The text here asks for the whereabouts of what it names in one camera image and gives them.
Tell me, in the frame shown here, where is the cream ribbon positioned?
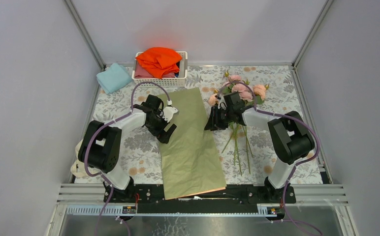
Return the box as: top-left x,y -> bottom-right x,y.
70,139 -> 89,178

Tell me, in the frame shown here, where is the pink fake flower stem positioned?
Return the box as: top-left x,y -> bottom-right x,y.
204,82 -> 253,175
208,94 -> 239,151
246,85 -> 267,158
222,71 -> 253,176

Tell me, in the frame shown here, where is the light blue folded towel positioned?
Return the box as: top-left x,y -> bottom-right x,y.
96,63 -> 132,94

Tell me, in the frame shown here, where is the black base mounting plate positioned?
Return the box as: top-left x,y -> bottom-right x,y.
103,184 -> 296,214

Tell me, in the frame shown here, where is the pink cloth in basket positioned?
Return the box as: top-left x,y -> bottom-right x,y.
134,64 -> 176,79

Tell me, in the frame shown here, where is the white plastic basket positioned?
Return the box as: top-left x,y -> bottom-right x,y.
131,51 -> 188,88

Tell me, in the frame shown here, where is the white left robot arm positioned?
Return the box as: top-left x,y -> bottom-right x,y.
77,95 -> 179,190

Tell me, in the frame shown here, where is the floral patterned table mat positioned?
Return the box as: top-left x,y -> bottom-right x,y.
74,65 -> 323,186

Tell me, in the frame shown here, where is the green and orange wrapping paper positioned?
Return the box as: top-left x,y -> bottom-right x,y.
159,88 -> 226,200

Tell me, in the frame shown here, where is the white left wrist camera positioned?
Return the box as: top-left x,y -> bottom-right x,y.
162,105 -> 179,122

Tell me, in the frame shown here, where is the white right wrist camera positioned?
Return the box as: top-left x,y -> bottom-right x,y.
218,102 -> 227,110

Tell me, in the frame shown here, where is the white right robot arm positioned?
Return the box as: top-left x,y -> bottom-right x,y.
204,92 -> 320,189

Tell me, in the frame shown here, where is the orange cloth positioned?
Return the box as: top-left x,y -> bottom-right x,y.
135,47 -> 182,79

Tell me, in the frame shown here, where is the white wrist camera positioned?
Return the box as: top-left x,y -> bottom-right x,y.
218,102 -> 227,110
162,105 -> 179,122

